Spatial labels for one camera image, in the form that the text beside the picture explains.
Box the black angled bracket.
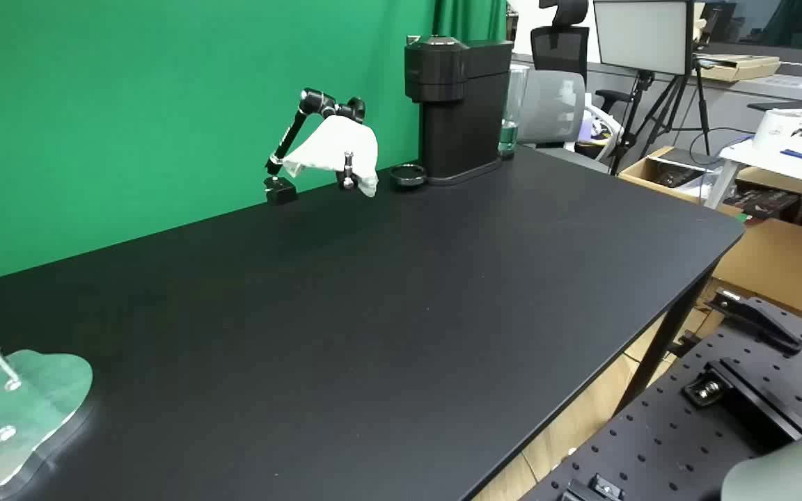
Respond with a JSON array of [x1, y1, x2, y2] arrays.
[[707, 288, 802, 358]]

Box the grey mesh office chair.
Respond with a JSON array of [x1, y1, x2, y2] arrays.
[[508, 68, 590, 152]]

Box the white board panel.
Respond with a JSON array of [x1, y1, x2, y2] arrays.
[[590, 0, 700, 78]]

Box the black clamp block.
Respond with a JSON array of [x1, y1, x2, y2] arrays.
[[680, 360, 802, 445]]

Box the black office chair with headrest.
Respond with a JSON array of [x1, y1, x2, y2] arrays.
[[528, 0, 595, 78]]

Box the flat cardboard box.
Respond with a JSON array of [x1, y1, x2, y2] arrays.
[[696, 50, 781, 88]]

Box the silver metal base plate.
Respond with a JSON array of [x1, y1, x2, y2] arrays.
[[0, 349, 98, 501]]

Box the closed cardboard box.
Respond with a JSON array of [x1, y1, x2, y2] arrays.
[[709, 218, 802, 320]]

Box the grey rounded cover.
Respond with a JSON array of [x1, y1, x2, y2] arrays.
[[717, 433, 802, 501]]

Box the green curtain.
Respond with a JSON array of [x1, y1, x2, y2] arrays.
[[430, 0, 511, 46]]

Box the black perforated breadboard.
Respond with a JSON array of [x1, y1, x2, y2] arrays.
[[517, 296, 802, 501]]

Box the black tripod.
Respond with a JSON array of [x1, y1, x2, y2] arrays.
[[607, 68, 716, 177]]

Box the white side table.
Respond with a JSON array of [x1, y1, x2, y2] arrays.
[[717, 138, 802, 203]]

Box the green backdrop screen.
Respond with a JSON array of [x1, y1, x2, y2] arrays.
[[0, 0, 440, 289]]

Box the open cardboard box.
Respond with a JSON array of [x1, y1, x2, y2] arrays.
[[617, 142, 730, 209]]

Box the tall black machine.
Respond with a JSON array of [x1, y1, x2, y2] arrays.
[[403, 35, 514, 184]]

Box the black articulated stand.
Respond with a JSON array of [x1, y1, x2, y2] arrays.
[[260, 88, 370, 203]]

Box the white cloth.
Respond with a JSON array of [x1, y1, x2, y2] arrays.
[[279, 115, 382, 200]]

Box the green can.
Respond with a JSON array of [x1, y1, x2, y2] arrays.
[[497, 118, 519, 161]]

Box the long silver bolt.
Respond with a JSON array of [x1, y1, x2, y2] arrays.
[[0, 345, 24, 394]]

